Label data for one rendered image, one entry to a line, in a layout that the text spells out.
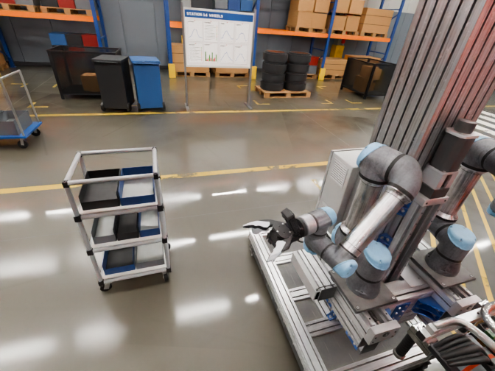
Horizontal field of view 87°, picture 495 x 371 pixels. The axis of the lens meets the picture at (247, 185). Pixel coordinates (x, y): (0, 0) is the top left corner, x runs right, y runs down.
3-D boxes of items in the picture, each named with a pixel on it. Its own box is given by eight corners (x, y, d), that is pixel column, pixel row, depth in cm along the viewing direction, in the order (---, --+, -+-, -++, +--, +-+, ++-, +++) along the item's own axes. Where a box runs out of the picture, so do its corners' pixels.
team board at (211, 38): (186, 110, 569) (181, 1, 463) (184, 104, 608) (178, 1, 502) (252, 110, 611) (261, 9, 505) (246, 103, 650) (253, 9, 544)
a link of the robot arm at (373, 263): (371, 286, 110) (383, 264, 103) (347, 263, 120) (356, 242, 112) (389, 274, 116) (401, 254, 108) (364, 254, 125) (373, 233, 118)
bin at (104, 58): (101, 112, 522) (89, 59, 469) (111, 103, 575) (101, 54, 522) (130, 112, 530) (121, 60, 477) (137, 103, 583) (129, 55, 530)
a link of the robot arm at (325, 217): (335, 230, 100) (341, 212, 96) (314, 239, 95) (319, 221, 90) (320, 218, 106) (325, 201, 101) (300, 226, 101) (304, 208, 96)
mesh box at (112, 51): (61, 100, 570) (45, 50, 517) (72, 90, 639) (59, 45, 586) (123, 99, 602) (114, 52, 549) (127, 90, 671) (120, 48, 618)
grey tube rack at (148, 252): (99, 297, 194) (56, 185, 140) (107, 255, 227) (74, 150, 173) (174, 282, 210) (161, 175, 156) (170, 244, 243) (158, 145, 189)
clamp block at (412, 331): (426, 357, 89) (433, 350, 86) (406, 331, 97) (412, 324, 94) (437, 352, 91) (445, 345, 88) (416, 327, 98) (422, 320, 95)
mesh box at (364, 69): (363, 99, 776) (374, 63, 723) (339, 88, 876) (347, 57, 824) (387, 99, 800) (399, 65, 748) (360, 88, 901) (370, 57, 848)
